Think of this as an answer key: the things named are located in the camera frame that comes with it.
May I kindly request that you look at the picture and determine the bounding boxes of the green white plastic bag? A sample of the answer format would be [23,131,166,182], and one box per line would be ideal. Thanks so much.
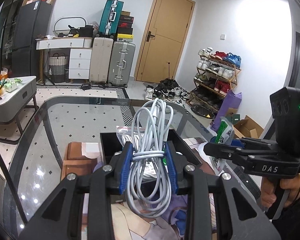
[210,117,235,174]

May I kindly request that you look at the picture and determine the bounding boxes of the white cable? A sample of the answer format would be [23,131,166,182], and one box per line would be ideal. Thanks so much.
[124,97,175,218]

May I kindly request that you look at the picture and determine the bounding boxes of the right hand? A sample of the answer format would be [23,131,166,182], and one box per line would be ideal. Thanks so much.
[259,173,300,209]

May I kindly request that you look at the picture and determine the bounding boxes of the open cardboard box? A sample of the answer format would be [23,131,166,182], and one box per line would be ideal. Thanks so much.
[234,115,264,139]

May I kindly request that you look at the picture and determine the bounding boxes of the black storage box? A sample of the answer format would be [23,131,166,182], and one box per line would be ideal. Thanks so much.
[100,129,202,166]

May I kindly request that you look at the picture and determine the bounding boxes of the anime printed desk mat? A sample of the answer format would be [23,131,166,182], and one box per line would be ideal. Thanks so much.
[61,137,263,240]

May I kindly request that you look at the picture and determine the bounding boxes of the purple bag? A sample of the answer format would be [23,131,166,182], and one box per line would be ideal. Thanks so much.
[211,90,242,132]

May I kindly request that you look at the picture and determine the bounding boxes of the pile of shoes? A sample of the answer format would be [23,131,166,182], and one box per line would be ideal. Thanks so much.
[144,78,191,105]

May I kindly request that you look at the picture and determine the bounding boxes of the wooden shoe rack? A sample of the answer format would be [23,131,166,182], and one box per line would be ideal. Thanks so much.
[187,47,241,113]

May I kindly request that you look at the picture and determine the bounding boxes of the silver suitcase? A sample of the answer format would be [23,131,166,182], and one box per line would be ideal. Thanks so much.
[108,41,135,88]

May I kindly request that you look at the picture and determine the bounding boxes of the wooden door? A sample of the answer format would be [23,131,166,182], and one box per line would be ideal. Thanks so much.
[134,0,195,83]

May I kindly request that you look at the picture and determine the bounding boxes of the beige suitcase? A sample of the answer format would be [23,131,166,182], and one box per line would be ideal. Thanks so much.
[89,37,113,83]

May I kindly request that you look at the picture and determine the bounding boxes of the woven laundry basket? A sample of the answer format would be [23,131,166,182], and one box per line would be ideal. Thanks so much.
[48,53,68,83]

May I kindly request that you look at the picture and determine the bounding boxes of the white drawer desk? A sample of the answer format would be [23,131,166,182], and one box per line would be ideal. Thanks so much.
[36,37,93,80]

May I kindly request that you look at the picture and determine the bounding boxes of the stack of shoe boxes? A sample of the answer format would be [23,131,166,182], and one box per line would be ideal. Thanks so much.
[117,11,134,42]

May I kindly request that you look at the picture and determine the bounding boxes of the grey coffee table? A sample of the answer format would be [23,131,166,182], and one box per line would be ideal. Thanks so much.
[0,76,38,135]

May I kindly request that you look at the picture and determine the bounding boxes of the teal suitcase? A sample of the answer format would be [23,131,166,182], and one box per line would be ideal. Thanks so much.
[98,0,124,37]

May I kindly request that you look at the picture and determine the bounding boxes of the oval mirror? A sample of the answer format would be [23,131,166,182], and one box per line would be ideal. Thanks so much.
[53,16,87,36]

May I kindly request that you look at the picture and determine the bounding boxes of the black refrigerator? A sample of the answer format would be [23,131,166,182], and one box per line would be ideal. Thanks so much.
[11,0,52,77]

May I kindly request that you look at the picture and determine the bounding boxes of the right tracking camera box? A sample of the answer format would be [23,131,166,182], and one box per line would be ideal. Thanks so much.
[270,87,300,146]

